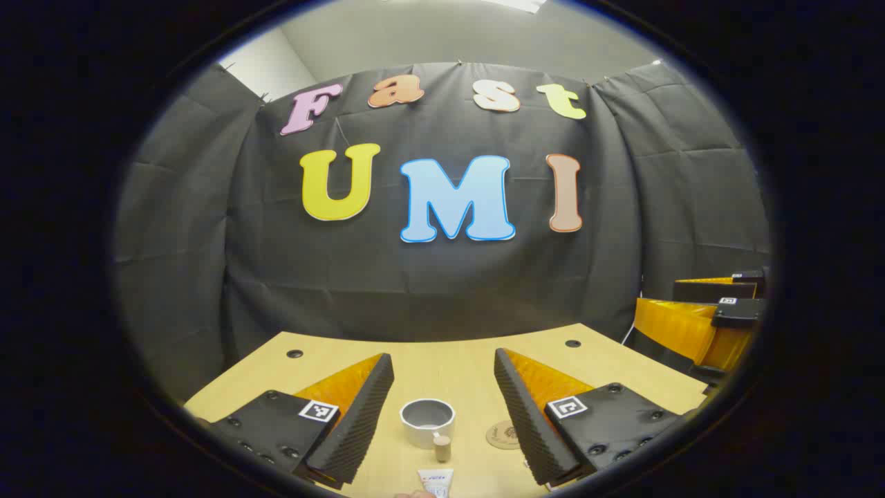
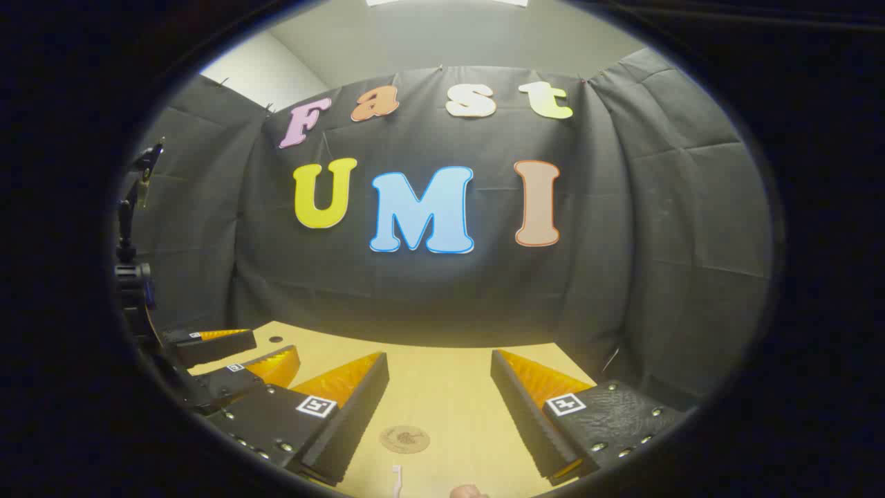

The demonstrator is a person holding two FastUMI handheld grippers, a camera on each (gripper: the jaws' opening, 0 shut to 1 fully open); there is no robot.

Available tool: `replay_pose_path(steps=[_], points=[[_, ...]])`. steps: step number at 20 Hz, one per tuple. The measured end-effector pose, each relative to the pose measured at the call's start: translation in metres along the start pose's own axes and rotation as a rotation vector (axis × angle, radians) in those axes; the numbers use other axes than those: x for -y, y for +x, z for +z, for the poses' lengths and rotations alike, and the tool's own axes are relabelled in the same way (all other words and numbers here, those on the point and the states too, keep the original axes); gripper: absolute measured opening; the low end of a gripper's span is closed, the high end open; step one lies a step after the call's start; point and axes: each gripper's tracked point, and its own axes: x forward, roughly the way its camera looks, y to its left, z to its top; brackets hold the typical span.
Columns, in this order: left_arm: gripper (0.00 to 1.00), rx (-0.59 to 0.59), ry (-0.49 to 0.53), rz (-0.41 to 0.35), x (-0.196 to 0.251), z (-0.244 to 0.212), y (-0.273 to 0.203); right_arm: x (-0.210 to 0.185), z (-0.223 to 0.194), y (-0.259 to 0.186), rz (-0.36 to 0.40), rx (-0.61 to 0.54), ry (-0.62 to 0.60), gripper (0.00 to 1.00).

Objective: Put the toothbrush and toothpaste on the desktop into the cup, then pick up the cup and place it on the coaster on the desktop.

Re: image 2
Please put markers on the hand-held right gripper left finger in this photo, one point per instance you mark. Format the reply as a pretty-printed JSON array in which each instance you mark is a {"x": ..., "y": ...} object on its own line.
[{"x": 359, "y": 408}]

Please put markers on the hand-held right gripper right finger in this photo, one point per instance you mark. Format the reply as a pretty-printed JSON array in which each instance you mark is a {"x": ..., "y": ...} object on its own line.
[{"x": 518, "y": 408}]

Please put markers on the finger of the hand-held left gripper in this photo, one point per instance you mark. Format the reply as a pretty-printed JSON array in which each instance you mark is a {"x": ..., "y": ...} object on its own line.
[
  {"x": 221, "y": 387},
  {"x": 207, "y": 349}
]

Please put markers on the wooden desktop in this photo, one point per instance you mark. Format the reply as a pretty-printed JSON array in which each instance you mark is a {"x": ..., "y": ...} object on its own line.
[{"x": 442, "y": 387}]

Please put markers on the white pink toothbrush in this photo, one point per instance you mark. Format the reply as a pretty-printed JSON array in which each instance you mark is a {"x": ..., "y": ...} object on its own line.
[{"x": 396, "y": 483}]

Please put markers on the black backdrop cloth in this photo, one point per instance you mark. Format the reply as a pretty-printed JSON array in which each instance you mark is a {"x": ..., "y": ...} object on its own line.
[{"x": 622, "y": 242}]

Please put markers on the round brown coaster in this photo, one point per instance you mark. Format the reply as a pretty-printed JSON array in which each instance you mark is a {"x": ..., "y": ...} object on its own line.
[{"x": 404, "y": 439}]

